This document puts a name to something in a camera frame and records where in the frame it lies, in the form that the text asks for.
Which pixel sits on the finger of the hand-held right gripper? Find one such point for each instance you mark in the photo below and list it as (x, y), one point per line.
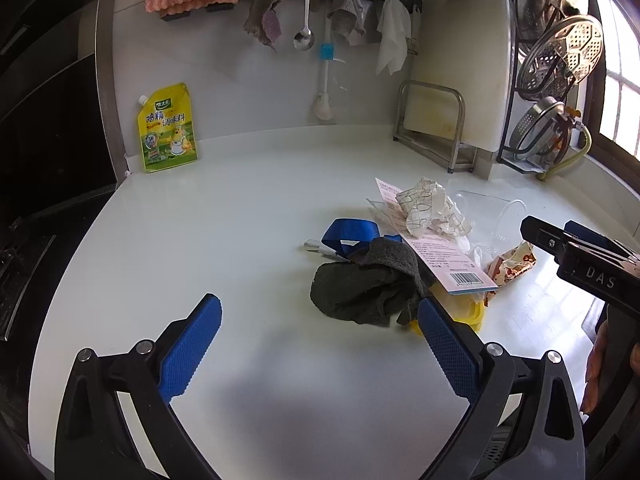
(542, 235)
(587, 232)

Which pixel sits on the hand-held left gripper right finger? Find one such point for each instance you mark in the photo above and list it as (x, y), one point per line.
(447, 350)

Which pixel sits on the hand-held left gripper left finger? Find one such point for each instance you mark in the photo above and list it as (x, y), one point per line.
(192, 345)

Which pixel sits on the white tissue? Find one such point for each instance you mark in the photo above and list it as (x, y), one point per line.
(472, 255)

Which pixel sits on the pink paper card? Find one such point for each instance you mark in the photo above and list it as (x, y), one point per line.
(440, 260)

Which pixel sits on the person's right hand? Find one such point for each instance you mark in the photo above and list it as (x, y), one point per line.
(596, 365)

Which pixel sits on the yellow plastic container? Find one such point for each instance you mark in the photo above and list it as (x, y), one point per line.
(465, 312)

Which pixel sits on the red and white snack wrapper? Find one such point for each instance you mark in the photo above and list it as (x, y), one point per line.
(512, 265)

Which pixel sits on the clear plastic cup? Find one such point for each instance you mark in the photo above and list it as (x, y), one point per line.
(492, 215)

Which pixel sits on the dark grey cloth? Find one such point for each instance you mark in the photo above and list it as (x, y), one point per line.
(360, 285)

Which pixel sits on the crumpled patterned paper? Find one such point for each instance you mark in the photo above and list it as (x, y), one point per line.
(425, 205)

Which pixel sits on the metal cutting board rack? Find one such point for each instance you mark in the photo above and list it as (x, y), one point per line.
(457, 125)

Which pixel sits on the window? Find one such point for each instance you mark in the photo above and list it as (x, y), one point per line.
(620, 85)

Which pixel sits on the perforated steel steamer plate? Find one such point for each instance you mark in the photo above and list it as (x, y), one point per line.
(565, 50)

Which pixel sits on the white cutting board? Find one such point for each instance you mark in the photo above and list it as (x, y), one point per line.
(465, 60)

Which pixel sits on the yellow seasoning pouch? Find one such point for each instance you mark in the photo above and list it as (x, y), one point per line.
(167, 130)

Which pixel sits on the white hanging cloth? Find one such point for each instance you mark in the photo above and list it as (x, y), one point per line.
(392, 35)

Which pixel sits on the black kitchen appliance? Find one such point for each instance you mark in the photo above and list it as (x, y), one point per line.
(45, 135)

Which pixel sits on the white bottle brush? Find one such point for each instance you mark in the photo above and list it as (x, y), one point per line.
(326, 52)

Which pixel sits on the grey dishcloth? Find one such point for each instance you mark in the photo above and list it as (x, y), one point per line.
(345, 10)

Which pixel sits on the metal spoon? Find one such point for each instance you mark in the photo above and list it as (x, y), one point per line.
(303, 39)

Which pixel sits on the grey and purple cloth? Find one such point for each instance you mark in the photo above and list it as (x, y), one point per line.
(262, 10)

